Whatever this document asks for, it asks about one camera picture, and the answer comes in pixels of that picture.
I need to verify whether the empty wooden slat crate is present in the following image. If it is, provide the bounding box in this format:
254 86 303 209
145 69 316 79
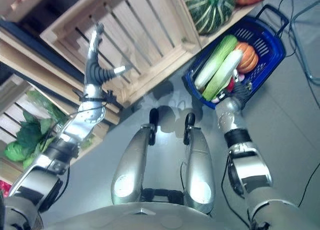
39 0 202 108

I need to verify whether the green striped pumpkin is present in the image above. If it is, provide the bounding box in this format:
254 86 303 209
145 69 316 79
181 0 237 35

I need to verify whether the wooden display shelf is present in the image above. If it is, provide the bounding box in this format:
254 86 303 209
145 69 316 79
0 0 275 126

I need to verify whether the light green cabbage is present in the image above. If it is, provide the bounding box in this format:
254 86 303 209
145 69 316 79
193 34 239 90

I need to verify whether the wooden crate with greens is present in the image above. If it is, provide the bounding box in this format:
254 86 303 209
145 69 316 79
0 74 111 186

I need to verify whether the round green cabbage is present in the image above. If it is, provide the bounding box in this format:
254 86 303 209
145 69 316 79
3 141 27 162

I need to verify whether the small orange pumpkin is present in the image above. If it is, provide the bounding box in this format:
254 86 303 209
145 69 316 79
233 41 259 74

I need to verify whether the red fruit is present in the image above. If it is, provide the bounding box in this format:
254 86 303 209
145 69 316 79
0 180 11 195

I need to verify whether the red white small vegetable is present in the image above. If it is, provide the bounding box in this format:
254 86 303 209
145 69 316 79
211 69 247 102

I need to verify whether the black floor cable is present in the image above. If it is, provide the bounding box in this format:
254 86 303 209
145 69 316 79
274 0 320 86

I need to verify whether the blue plastic shopping basket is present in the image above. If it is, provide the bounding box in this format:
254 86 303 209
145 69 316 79
181 4 290 110

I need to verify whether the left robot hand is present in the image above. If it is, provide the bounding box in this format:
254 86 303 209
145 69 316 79
83 22 132 87

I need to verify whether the silver robot torso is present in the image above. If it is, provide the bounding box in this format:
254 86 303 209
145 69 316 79
0 197 253 230

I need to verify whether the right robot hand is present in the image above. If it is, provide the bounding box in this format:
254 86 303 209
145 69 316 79
232 81 251 106

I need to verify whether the green leafy vegetable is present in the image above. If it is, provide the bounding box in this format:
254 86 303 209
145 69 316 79
15 90 96 170

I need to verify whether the right silver robot leg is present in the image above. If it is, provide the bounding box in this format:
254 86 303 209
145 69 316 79
183 112 216 215

